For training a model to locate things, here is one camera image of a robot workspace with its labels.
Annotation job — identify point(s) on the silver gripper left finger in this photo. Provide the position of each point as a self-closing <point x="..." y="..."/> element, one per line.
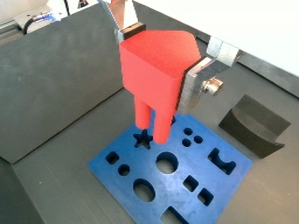
<point x="124" y="19"/>

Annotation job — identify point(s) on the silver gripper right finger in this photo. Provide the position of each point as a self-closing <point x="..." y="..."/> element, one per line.
<point x="201" y="79"/>

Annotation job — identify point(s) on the red three prong block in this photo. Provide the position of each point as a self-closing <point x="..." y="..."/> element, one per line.
<point x="155" y="58"/>

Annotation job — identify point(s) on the black curved holder stand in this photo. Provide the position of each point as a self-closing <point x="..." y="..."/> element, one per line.
<point x="255" y="126"/>

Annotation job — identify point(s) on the blue shape sorter board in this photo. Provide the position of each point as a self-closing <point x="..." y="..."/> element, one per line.
<point x="174" y="183"/>

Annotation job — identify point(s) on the silver rail with cable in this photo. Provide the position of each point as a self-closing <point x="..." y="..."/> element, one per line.
<point x="23" y="16"/>

